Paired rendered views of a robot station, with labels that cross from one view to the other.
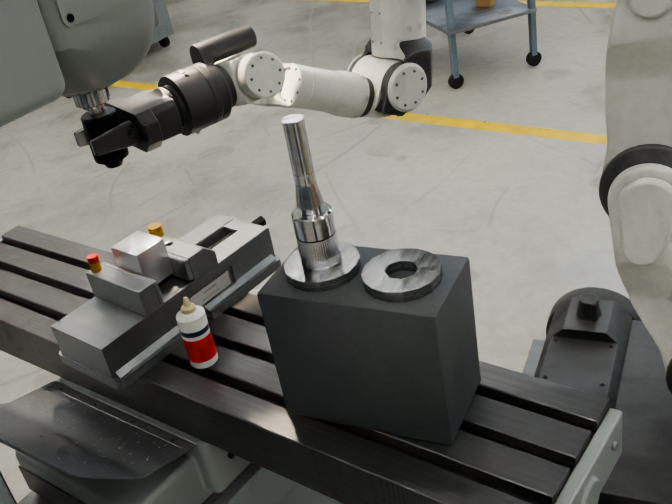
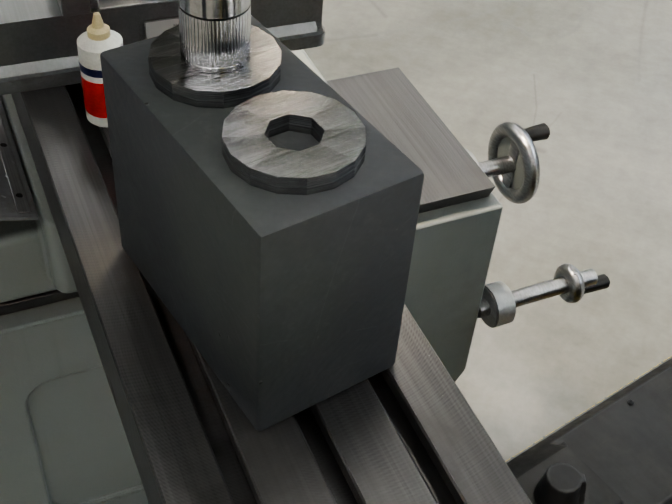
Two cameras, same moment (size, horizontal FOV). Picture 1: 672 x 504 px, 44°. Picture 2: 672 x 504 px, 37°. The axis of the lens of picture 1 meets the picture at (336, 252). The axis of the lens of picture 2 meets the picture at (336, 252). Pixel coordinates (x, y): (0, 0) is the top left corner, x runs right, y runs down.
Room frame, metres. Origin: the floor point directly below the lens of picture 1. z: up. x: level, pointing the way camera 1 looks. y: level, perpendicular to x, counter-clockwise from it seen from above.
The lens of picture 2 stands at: (0.33, -0.29, 1.50)
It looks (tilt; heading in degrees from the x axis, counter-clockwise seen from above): 44 degrees down; 22
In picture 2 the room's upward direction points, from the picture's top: 5 degrees clockwise
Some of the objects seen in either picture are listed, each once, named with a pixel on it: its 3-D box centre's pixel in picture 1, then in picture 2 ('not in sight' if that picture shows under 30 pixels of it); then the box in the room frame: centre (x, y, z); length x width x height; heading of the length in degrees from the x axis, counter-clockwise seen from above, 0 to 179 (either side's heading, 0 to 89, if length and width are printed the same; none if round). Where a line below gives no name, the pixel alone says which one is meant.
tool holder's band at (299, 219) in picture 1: (312, 214); not in sight; (0.83, 0.02, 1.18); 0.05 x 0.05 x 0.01
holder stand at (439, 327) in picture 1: (372, 334); (253, 207); (0.81, -0.02, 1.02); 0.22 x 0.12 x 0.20; 59
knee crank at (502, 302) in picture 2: not in sight; (544, 290); (1.38, -0.18, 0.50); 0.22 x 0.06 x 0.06; 139
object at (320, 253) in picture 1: (317, 239); (214, 15); (0.83, 0.02, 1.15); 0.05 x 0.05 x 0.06
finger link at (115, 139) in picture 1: (115, 140); not in sight; (1.04, 0.26, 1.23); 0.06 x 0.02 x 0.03; 124
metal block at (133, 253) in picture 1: (142, 260); not in sight; (1.08, 0.28, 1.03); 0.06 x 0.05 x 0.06; 46
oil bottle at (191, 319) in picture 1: (195, 329); (102, 66); (0.95, 0.21, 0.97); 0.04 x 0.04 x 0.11
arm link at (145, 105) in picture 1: (163, 113); not in sight; (1.12, 0.20, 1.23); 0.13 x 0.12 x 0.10; 34
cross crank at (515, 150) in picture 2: not in sight; (491, 168); (1.44, -0.05, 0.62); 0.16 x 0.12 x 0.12; 139
